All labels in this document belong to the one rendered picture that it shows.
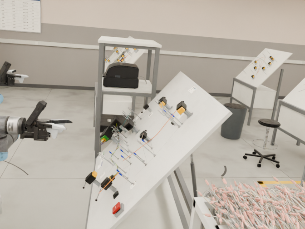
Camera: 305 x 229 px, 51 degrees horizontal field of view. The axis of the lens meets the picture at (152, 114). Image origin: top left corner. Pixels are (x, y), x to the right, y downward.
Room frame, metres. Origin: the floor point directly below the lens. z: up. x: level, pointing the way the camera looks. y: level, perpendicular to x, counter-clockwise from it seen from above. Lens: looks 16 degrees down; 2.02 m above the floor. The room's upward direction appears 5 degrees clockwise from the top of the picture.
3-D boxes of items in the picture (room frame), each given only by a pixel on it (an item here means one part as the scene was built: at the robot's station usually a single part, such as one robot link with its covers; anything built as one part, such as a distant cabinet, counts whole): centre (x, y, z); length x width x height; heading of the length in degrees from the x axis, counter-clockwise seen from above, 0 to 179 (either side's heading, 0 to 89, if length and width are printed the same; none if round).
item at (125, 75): (2.75, 0.31, 1.56); 0.30 x 0.23 x 0.19; 99
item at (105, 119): (2.79, 0.32, 1.09); 0.35 x 0.33 x 0.07; 8
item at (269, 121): (4.81, -1.82, 0.34); 0.58 x 0.55 x 0.69; 172
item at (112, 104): (5.27, 0.64, 0.83); 1.18 x 0.72 x 1.65; 12
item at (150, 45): (2.86, 0.27, 0.93); 0.61 x 0.50 x 1.85; 8
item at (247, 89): (7.41, -2.39, 0.83); 1.18 x 0.72 x 1.65; 10
